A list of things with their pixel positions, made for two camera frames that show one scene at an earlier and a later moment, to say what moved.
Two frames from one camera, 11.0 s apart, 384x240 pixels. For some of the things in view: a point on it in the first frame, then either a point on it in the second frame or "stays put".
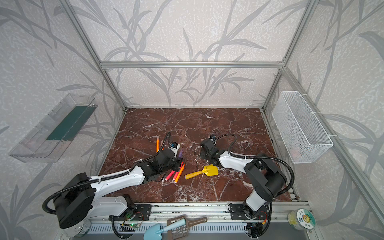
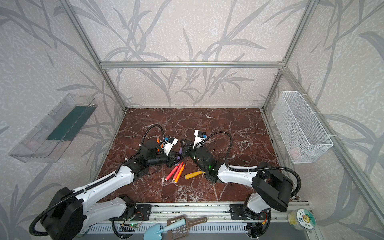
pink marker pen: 169,175 stays put
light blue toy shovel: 153,231 stays put
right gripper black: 205,148 -> 188,148
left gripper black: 173,159 -> 172,159
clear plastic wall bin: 47,141 stays put
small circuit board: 134,225 stays put
